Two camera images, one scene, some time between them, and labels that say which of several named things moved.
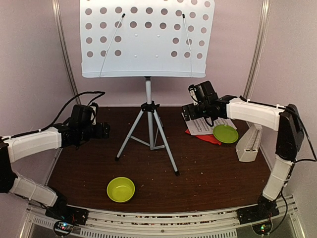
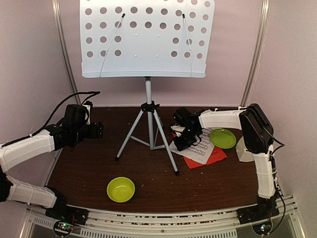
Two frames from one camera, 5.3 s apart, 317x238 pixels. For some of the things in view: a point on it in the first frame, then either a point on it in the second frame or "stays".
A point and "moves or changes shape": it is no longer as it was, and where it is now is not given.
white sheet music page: (199, 126) moves or changes shape
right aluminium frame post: (261, 34) stays
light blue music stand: (145, 39) stays
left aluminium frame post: (62, 39) stays
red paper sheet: (209, 138) → (217, 153)
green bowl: (121, 189) stays
